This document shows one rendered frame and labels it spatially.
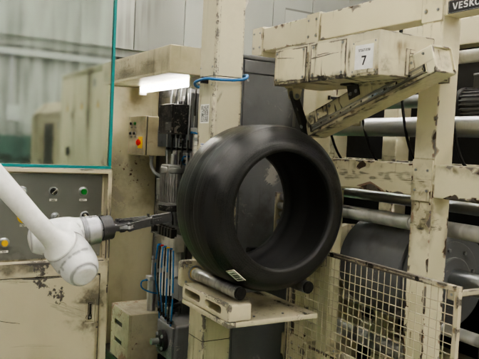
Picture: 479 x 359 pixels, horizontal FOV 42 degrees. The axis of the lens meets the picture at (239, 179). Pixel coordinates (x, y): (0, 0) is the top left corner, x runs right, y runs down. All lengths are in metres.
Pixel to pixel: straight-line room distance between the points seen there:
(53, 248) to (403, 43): 1.26
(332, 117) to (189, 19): 10.11
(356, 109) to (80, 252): 1.13
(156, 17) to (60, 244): 10.55
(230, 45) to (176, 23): 9.84
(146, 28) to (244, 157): 10.09
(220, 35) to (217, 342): 1.20
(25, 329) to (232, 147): 1.12
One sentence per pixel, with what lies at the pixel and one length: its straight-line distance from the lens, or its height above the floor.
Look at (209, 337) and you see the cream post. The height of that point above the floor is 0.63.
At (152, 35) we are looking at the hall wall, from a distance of 12.06.
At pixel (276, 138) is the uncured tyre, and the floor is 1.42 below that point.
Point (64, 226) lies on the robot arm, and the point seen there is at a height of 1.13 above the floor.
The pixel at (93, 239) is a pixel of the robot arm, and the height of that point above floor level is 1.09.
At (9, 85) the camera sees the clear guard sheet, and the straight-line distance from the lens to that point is 2.53.
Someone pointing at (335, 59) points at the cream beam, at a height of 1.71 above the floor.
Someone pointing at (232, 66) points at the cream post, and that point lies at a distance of 2.46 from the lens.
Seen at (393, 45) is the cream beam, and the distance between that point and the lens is 2.11.
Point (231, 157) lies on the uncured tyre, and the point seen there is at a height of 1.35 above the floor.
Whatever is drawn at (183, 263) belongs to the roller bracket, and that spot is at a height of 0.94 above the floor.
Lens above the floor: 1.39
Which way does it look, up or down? 3 degrees down
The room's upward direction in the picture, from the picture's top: 3 degrees clockwise
